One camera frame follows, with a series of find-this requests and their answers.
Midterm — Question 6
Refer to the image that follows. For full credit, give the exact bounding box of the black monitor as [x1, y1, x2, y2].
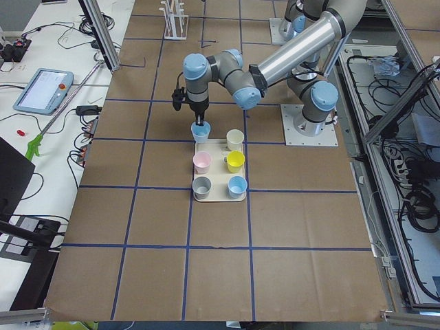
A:
[0, 138, 35, 222]

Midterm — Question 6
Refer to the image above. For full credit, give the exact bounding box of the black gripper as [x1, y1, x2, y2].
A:
[186, 93, 209, 127]

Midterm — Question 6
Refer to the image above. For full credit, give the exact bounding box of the light blue ikea cup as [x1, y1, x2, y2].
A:
[190, 121, 211, 143]

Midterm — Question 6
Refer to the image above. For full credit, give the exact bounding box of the black power adapter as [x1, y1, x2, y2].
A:
[75, 105, 102, 116]

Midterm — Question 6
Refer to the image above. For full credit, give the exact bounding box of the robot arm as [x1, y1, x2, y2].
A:
[180, 1, 366, 126]

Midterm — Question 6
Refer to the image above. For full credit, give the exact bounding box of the teach pendant tablet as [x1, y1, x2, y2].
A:
[13, 68, 74, 115]

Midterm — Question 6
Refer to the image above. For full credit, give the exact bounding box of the grey ikea cup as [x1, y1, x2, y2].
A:
[192, 176, 212, 200]

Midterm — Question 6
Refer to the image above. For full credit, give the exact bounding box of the white wire cup rack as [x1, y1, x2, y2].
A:
[159, 0, 189, 41]

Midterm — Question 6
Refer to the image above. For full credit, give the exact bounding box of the green handled reach grabber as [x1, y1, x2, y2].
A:
[25, 60, 105, 161]

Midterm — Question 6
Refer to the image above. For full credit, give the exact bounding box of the pink ikea cup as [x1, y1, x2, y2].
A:
[192, 151, 212, 174]

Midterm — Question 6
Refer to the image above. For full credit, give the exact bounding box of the aluminium frame post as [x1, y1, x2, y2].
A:
[78, 0, 120, 72]

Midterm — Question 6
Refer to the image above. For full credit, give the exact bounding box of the yellow ikea cup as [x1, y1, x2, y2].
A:
[224, 151, 245, 173]

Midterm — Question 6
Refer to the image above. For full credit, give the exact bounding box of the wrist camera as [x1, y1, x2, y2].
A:
[172, 87, 186, 111]

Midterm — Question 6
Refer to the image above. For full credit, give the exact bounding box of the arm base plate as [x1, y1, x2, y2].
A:
[280, 104, 338, 147]
[269, 18, 292, 45]

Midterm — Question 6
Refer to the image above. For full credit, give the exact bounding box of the cream white ikea cup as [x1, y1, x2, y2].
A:
[226, 129, 244, 151]

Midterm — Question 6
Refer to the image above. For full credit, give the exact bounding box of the beige plastic tray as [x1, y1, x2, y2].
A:
[193, 139, 247, 202]

